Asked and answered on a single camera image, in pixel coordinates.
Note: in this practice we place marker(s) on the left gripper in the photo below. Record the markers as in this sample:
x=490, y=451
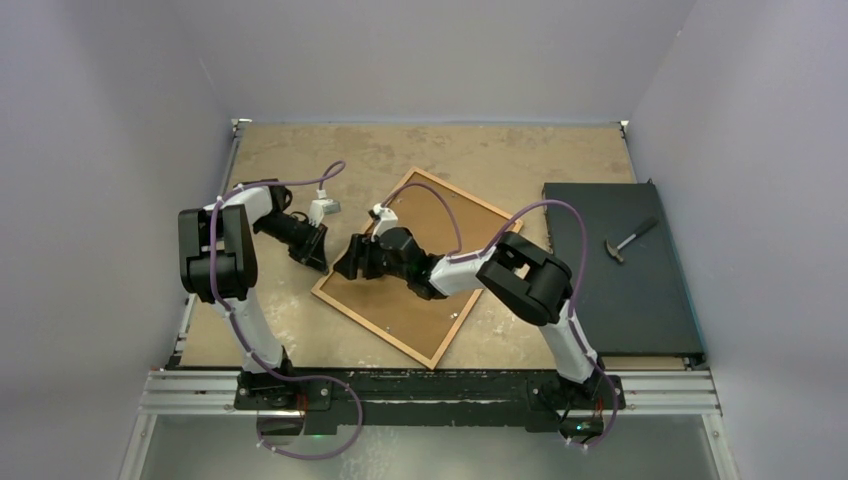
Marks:
x=311, y=252

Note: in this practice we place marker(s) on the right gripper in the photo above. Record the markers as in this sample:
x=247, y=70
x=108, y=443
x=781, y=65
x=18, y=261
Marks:
x=348, y=265

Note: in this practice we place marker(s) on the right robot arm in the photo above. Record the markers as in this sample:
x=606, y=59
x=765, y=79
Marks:
x=532, y=283

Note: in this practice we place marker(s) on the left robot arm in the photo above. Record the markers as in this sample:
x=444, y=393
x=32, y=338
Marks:
x=218, y=263

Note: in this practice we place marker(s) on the black mat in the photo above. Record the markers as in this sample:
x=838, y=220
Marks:
x=639, y=308

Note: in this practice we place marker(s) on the small hammer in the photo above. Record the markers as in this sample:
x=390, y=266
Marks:
x=614, y=251

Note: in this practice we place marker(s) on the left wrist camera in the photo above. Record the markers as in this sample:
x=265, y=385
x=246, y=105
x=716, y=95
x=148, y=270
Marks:
x=322, y=206

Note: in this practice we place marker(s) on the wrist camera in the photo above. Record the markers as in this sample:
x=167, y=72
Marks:
x=322, y=206
x=384, y=219

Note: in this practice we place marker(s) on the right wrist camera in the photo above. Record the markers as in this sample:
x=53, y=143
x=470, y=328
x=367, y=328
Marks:
x=384, y=219

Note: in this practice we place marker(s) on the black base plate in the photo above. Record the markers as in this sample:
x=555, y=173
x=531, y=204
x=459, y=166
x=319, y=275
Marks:
x=537, y=400

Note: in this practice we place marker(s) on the aluminium rail frame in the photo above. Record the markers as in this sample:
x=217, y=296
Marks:
x=672, y=427

